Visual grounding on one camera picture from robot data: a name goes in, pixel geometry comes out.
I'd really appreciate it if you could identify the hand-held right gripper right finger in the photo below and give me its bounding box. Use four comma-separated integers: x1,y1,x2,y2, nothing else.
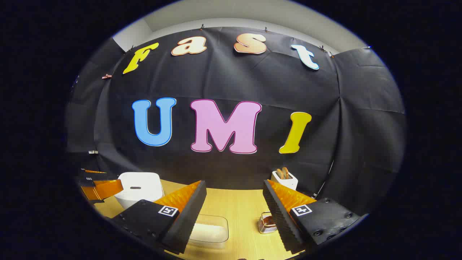
263,179,361,254

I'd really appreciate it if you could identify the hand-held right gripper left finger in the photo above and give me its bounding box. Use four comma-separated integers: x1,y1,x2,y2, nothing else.
108,181,207,254

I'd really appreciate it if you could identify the wire chopstick holder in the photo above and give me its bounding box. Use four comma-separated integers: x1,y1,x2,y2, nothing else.
258,212,278,234

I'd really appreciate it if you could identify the white rice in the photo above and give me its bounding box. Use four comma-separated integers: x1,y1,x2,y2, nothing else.
189,224,228,242

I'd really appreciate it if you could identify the clear plastic rice box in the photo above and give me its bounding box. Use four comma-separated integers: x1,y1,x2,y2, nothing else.
188,214,229,250

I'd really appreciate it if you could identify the white rice cooker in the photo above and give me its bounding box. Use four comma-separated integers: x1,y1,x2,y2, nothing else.
114,172,165,210

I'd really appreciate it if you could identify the white toaster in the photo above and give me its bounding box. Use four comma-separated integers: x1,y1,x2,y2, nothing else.
271,167,298,191

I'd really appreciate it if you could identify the black backdrop cloth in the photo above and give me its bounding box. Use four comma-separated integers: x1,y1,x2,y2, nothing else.
65,26,407,217

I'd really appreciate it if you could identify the black power cable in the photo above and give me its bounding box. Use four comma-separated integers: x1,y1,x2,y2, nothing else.
311,159,335,199

